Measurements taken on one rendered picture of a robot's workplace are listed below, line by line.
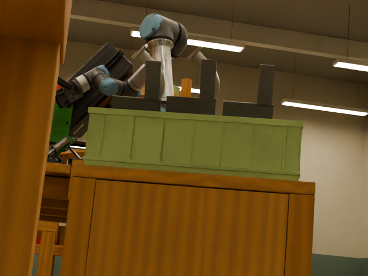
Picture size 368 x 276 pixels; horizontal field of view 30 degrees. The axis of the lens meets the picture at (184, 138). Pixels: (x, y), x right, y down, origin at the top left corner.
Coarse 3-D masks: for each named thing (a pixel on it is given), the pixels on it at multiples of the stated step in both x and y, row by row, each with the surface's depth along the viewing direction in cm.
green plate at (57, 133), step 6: (54, 108) 324; (60, 108) 325; (66, 108) 325; (72, 108) 325; (54, 114) 323; (60, 114) 323; (66, 114) 324; (54, 120) 321; (60, 120) 322; (66, 120) 322; (54, 126) 320; (60, 126) 320; (66, 126) 321; (54, 132) 319; (60, 132) 319; (66, 132) 319; (54, 138) 317; (60, 138) 318
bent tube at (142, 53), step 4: (144, 48) 206; (136, 52) 209; (140, 52) 206; (144, 52) 207; (132, 56) 207; (140, 56) 207; (144, 56) 207; (148, 56) 207; (144, 60) 207; (160, 76) 208; (160, 80) 209; (164, 80) 210; (160, 84) 209; (164, 84) 210; (160, 88) 210; (164, 88) 210; (160, 92) 210; (160, 96) 211
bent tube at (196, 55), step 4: (200, 48) 207; (196, 52) 208; (200, 52) 209; (188, 56) 208; (192, 56) 209; (196, 56) 208; (200, 56) 208; (204, 56) 209; (196, 60) 209; (200, 60) 208; (200, 64) 209; (216, 72) 209; (216, 76) 209; (216, 80) 209; (216, 84) 209; (216, 88) 209; (216, 92) 210; (216, 96) 210
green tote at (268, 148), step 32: (96, 128) 197; (128, 128) 196; (160, 128) 196; (192, 128) 194; (224, 128) 194; (256, 128) 193; (288, 128) 192; (96, 160) 195; (128, 160) 194; (160, 160) 194; (192, 160) 193; (224, 160) 192; (256, 160) 191; (288, 160) 190
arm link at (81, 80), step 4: (80, 76) 313; (76, 80) 312; (80, 80) 311; (84, 80) 312; (80, 84) 311; (84, 84) 312; (88, 84) 312; (80, 88) 312; (84, 88) 312; (88, 88) 314
